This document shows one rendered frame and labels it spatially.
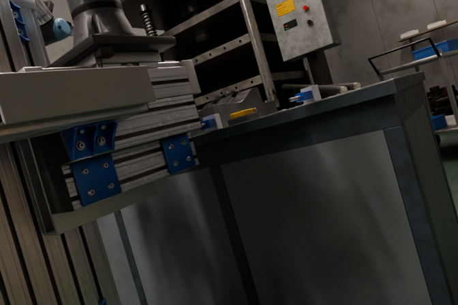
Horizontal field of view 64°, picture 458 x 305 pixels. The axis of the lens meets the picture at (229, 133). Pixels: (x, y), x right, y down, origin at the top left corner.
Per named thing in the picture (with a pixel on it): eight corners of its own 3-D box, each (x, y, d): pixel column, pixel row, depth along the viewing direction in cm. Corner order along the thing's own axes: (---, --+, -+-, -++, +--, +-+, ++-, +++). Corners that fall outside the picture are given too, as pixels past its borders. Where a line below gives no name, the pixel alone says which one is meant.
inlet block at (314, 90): (297, 106, 119) (293, 90, 119) (286, 109, 123) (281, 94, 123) (322, 99, 127) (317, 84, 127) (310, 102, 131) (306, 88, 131)
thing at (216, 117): (204, 133, 120) (199, 117, 120) (191, 136, 122) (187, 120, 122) (223, 127, 131) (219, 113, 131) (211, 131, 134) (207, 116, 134)
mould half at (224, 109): (219, 129, 136) (208, 93, 135) (170, 143, 150) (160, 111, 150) (278, 112, 177) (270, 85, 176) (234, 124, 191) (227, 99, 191)
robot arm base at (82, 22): (97, 40, 75) (84, -7, 75) (63, 65, 84) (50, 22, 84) (154, 41, 87) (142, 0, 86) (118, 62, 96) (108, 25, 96)
